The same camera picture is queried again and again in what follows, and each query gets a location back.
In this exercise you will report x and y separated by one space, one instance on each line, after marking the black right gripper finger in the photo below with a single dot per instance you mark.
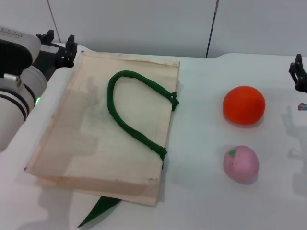
299 74

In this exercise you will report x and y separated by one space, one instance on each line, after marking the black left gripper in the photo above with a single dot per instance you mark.
48 60

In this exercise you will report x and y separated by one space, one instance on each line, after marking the pink peach with green leaf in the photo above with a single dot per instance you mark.
241 165

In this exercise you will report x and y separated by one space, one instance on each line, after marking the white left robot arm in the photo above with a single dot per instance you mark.
14 72

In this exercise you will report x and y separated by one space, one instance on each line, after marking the orange ball fruit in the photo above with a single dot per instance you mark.
243 105

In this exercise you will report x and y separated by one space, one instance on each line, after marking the small colourful sticker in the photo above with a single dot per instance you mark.
302 106

